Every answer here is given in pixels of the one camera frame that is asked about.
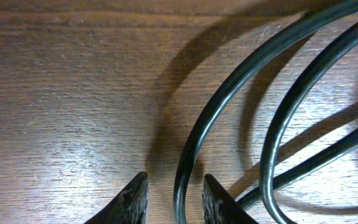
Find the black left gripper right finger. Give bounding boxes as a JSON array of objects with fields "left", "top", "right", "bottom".
[{"left": 202, "top": 174, "right": 257, "bottom": 224}]

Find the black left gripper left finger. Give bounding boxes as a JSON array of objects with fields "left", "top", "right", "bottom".
[{"left": 85, "top": 172, "right": 149, "bottom": 224}]

